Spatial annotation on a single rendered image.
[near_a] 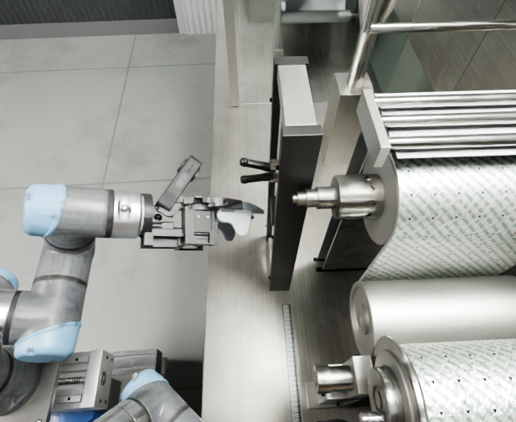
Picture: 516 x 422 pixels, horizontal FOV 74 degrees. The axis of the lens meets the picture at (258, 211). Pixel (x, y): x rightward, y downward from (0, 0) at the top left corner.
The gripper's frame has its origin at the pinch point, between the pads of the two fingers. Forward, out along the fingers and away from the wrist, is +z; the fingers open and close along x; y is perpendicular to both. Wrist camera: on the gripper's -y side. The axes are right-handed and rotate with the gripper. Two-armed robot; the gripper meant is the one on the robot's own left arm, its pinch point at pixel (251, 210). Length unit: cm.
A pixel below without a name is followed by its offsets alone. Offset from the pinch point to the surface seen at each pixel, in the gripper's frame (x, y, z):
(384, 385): 22.8, 26.8, 4.5
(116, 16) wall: -213, -225, -10
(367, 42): 10.1, -38.4, 26.4
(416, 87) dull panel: -1, -41, 57
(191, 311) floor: -121, 21, 25
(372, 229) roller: 18.9, 7.1, 10.3
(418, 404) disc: 27.5, 27.9, 4.3
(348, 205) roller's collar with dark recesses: 22.0, 4.6, 3.3
